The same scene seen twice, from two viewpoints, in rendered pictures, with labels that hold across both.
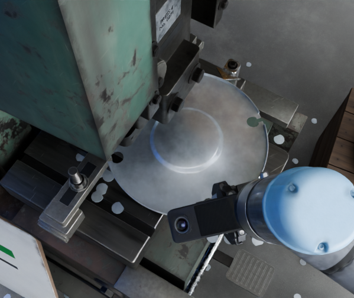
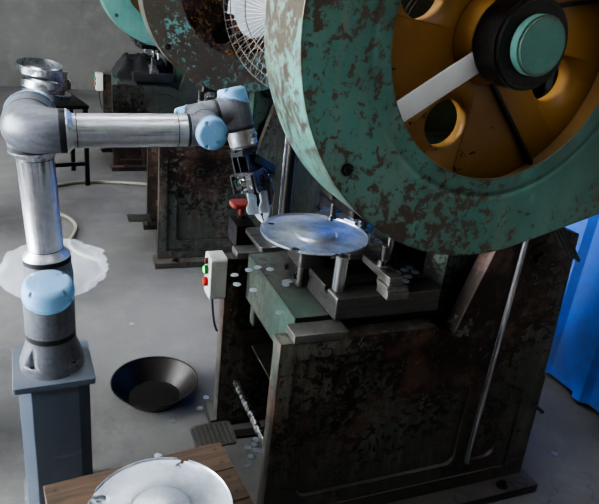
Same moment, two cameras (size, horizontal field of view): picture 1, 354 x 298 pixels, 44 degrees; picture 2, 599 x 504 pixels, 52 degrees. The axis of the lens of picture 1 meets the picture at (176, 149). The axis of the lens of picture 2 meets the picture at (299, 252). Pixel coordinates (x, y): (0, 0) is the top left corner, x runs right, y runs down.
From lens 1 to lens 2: 1.78 m
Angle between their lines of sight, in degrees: 84
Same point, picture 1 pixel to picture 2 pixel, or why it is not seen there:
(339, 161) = (225, 475)
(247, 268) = (217, 433)
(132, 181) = (311, 217)
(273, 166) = (261, 241)
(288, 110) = (296, 329)
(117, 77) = not seen: hidden behind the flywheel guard
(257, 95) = (326, 326)
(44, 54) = not seen: hidden behind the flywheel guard
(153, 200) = (293, 216)
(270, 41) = not seen: outside the picture
